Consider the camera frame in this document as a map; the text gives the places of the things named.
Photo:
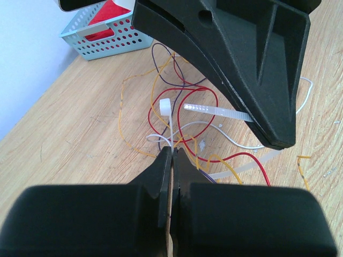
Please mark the red cloth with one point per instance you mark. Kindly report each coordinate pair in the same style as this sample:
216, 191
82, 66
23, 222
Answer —
108, 11

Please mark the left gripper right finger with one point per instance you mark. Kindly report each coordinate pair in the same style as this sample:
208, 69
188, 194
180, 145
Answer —
212, 219

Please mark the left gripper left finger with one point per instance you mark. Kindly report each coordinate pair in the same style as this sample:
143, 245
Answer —
93, 219

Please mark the white zip tie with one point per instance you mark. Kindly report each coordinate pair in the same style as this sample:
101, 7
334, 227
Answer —
165, 110

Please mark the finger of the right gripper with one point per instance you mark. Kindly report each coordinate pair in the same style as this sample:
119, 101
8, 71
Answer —
251, 51

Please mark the light blue plastic basket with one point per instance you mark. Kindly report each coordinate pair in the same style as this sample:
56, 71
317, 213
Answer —
103, 29

